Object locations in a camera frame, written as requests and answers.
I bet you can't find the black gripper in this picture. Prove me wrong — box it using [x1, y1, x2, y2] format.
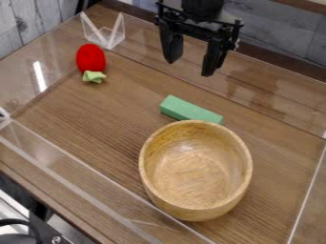
[155, 0, 244, 77]

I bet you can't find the red plush strawberry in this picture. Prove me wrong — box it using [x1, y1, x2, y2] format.
[75, 44, 107, 84]

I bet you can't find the green rectangular block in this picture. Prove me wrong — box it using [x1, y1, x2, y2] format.
[159, 95, 224, 125]

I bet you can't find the wooden bowl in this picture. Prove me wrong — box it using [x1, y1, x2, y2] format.
[139, 120, 254, 221]

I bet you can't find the clear acrylic tray wall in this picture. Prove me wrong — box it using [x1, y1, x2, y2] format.
[0, 17, 326, 244]

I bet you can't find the black metal bracket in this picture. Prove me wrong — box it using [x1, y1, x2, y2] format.
[28, 213, 72, 244]

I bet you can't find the black cable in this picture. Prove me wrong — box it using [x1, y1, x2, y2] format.
[0, 218, 43, 244]

